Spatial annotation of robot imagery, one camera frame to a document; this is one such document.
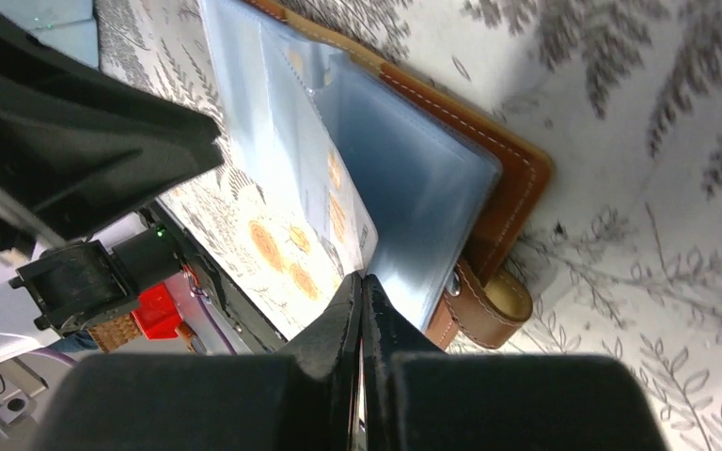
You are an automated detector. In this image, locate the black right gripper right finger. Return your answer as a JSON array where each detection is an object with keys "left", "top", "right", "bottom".
[{"left": 361, "top": 276, "right": 667, "bottom": 450}]

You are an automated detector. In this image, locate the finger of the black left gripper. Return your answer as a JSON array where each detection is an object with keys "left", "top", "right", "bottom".
[{"left": 0, "top": 13, "right": 223, "bottom": 256}]

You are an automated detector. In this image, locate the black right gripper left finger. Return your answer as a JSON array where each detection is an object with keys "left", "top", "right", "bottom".
[{"left": 30, "top": 274, "right": 362, "bottom": 450}]

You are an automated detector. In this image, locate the brown leather card holder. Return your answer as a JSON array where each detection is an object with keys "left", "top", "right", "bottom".
[{"left": 201, "top": 1, "right": 553, "bottom": 349}]

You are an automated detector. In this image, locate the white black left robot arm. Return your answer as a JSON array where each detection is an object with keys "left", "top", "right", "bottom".
[{"left": 0, "top": 13, "right": 223, "bottom": 364}]

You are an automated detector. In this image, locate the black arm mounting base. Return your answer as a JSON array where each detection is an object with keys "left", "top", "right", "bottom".
[{"left": 138, "top": 201, "right": 288, "bottom": 353}]

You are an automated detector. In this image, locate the blue plastic organizer box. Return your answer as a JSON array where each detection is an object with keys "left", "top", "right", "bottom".
[{"left": 0, "top": 0, "right": 99, "bottom": 70}]

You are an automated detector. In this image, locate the red plastic object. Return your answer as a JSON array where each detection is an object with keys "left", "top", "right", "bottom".
[{"left": 132, "top": 283, "right": 182, "bottom": 340}]

